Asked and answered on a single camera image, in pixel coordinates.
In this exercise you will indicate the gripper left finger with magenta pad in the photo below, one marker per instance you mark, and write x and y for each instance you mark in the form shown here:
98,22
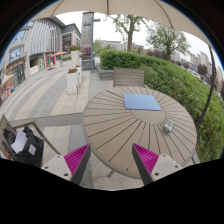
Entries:
70,167

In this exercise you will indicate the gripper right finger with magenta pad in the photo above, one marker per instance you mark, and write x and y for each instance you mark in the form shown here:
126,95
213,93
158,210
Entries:
152,166

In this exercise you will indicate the black bag with papers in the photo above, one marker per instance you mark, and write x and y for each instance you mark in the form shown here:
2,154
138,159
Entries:
22,145

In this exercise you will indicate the round slatted outdoor table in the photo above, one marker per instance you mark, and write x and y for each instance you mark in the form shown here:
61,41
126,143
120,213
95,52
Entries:
111,129

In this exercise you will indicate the chair with metal armrest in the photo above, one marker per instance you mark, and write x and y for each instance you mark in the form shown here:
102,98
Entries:
4,123

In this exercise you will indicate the green hedge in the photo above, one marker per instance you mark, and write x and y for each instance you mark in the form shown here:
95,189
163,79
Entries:
168,78

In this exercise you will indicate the near white planter box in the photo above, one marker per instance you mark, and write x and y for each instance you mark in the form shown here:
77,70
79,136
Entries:
72,81

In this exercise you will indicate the white planter box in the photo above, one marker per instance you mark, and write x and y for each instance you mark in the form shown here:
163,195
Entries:
75,50
72,81

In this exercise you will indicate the far white planter box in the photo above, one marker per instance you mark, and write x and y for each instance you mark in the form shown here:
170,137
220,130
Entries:
75,50

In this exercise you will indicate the tall grey sign pylon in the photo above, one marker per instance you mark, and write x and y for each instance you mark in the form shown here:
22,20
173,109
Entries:
88,21

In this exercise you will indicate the beige patio umbrella canopy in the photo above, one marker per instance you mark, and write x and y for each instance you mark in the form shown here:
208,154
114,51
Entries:
157,10

